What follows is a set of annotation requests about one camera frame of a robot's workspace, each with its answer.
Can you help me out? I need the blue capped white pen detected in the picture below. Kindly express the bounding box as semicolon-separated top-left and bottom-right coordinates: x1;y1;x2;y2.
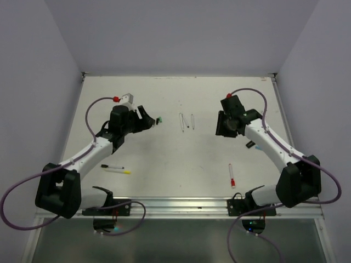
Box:
255;145;263;151

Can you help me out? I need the black capped white pen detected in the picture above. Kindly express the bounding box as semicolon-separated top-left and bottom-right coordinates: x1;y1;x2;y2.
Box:
190;114;195;130

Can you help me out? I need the aluminium mounting rail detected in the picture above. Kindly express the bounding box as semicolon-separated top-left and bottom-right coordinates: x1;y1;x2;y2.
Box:
114;195;324;219

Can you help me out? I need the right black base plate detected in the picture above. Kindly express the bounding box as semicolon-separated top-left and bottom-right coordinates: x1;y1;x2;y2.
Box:
227;192;276;216

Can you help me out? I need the green capped white pen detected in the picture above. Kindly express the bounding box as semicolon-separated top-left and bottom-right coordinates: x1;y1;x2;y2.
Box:
179;113;187;132

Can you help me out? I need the orange capped black highlighter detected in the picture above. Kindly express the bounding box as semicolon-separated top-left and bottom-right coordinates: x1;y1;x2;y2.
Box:
246;141;255;148

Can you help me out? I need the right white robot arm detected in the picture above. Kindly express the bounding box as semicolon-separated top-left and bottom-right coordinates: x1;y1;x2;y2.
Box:
216;95;321;215

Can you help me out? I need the red capped white marker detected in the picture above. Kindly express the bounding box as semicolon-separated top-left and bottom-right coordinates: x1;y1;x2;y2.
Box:
228;164;236;188

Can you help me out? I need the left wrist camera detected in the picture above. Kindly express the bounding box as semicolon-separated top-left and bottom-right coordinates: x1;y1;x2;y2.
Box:
119;93;135;111

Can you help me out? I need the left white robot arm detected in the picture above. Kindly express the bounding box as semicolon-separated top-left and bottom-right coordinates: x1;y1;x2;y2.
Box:
35;106;156;219

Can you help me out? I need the yellow capped white pen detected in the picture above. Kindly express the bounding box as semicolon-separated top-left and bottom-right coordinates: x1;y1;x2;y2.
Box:
104;169;131;175

